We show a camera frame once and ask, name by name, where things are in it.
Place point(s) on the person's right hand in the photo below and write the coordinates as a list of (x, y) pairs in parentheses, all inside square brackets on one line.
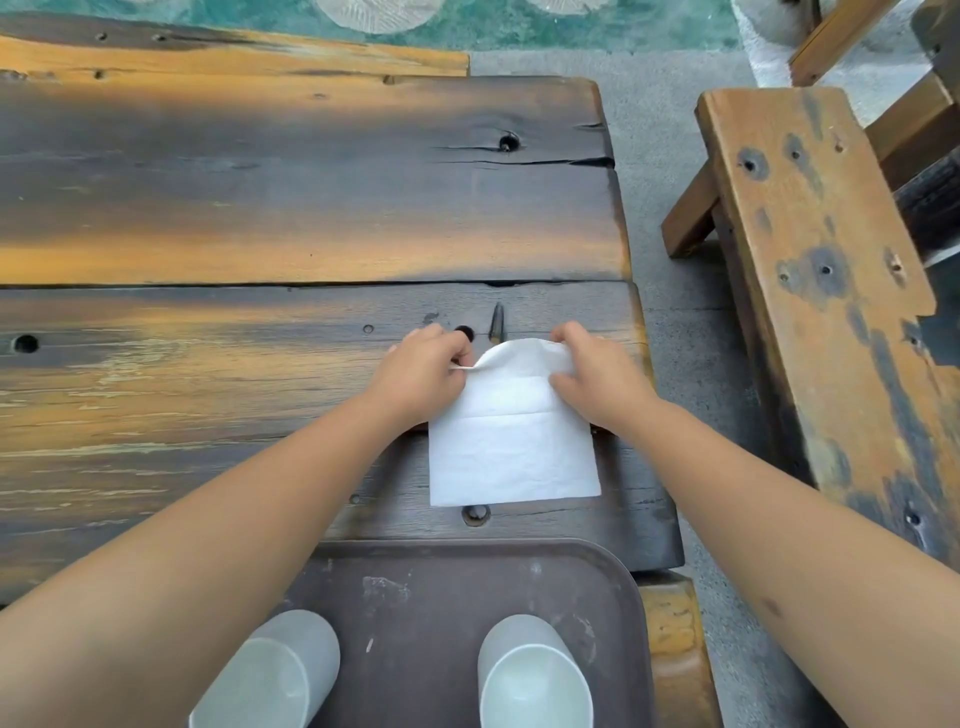
[(604, 382)]

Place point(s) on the person's left hand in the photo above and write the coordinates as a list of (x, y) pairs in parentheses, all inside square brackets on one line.
[(420, 379)]

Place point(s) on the person's right thumb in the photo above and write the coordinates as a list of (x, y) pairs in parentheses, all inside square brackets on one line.
[(564, 385)]

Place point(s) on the person's left fingers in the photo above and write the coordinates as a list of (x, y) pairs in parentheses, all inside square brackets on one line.
[(454, 356)]

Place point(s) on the white paper napkin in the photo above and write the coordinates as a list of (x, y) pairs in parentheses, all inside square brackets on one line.
[(510, 442)]

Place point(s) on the person's right forearm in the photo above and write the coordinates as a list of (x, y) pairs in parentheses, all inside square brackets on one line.
[(795, 555)]

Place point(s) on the person's left forearm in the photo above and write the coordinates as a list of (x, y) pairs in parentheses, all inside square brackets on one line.
[(180, 570)]

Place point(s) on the dark brown plastic tray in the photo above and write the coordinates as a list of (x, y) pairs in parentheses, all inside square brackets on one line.
[(442, 622)]

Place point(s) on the weathered wooden bench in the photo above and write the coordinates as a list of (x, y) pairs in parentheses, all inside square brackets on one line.
[(832, 300)]

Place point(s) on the wooden bench seat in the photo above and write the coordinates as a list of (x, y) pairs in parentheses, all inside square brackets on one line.
[(679, 652)]

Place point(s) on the translucent white plastic cup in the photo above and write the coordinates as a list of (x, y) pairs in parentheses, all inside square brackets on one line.
[(274, 675), (532, 675)]

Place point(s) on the wooden chair frame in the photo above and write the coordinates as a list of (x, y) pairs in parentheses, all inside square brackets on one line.
[(892, 82)]

